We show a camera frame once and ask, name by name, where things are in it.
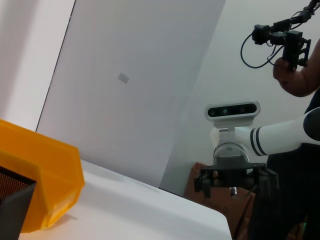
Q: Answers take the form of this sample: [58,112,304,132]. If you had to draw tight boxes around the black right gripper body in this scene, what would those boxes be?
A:
[199,154,268,188]

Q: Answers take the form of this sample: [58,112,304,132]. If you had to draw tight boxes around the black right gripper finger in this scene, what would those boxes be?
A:
[252,166,280,198]
[193,171,215,199]

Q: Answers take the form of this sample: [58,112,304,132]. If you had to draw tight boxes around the person's forearm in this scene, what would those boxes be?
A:
[279,38,320,98]

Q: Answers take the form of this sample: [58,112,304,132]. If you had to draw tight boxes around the black mesh pen holder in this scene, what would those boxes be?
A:
[0,165,38,240]

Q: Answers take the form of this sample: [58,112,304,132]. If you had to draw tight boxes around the person's hand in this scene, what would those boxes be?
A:
[272,56,306,87]

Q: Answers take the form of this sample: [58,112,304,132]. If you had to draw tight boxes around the person's dark clothed body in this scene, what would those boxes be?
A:
[249,87,320,240]

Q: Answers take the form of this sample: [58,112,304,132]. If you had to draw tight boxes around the brown cardboard box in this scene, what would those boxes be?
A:
[184,161,256,238]

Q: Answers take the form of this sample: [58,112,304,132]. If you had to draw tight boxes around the yellow plastic storage bin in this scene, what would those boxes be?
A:
[0,118,86,234]

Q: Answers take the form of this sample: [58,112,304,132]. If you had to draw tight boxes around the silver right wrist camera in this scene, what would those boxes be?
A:
[204,100,261,129]

